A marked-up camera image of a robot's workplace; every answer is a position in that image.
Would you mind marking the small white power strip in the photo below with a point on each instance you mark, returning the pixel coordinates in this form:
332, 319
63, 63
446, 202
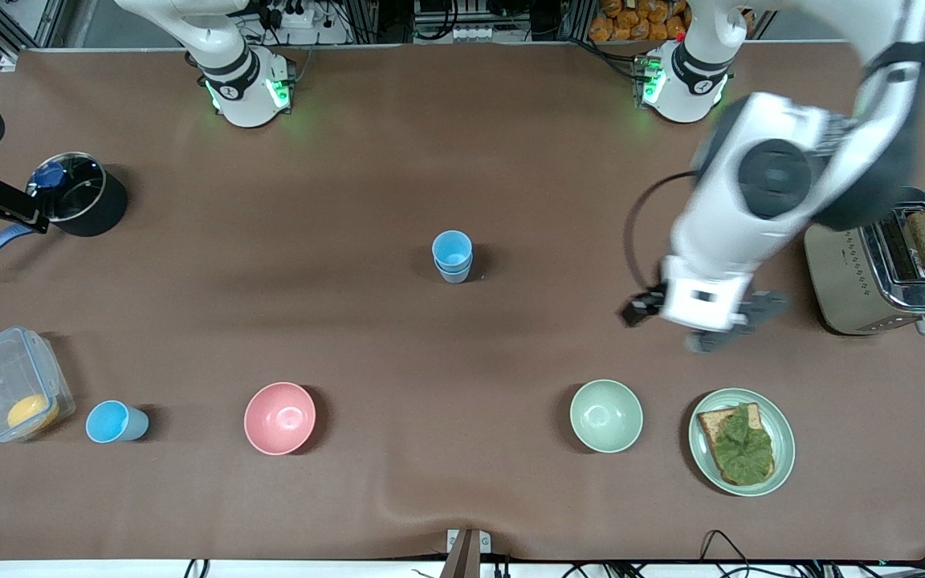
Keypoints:
477, 34

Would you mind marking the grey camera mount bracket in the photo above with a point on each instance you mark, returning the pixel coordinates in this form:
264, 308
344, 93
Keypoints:
467, 554

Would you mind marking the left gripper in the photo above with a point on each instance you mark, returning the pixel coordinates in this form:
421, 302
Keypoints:
641, 306

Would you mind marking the white power strip with plugs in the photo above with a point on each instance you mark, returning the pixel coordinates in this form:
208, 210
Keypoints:
294, 14

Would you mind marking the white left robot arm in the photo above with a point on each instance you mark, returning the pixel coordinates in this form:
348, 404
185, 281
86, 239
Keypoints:
776, 168

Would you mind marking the green lettuce leaf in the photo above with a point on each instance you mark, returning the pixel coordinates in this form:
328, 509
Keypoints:
743, 445

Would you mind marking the yellow round food piece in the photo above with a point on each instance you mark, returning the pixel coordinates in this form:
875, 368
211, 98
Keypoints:
31, 413

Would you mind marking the light blue plastic cup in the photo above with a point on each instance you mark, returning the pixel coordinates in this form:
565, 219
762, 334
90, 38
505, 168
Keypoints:
452, 249
454, 278
107, 421

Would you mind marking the pink bowl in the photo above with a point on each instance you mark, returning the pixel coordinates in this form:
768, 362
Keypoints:
279, 417

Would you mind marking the glass lid with blue knob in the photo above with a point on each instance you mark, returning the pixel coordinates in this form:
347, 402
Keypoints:
73, 189

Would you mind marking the toast slice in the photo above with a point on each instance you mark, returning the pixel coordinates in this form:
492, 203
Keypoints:
711, 424

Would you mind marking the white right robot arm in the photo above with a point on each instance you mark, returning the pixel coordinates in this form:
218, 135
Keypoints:
242, 88

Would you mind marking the beige steel toaster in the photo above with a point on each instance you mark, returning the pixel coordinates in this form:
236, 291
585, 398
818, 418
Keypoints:
848, 273

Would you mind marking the pale green bowl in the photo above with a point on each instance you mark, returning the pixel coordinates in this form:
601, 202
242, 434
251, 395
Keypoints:
605, 416

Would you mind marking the pale green plate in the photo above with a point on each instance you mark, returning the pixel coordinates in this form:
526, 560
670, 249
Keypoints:
784, 445

